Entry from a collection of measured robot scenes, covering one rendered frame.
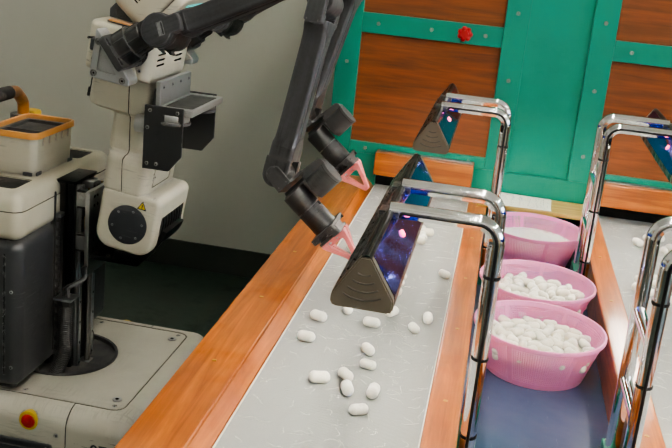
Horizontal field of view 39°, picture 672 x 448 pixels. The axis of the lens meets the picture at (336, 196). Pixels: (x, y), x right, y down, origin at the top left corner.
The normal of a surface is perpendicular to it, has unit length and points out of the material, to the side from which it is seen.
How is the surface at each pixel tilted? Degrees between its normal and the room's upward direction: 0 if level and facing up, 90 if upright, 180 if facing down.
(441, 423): 0
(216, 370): 0
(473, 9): 90
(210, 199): 90
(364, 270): 90
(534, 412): 0
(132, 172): 90
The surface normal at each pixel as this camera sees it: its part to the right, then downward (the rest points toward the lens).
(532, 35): -0.18, 0.25
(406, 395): 0.10, -0.96
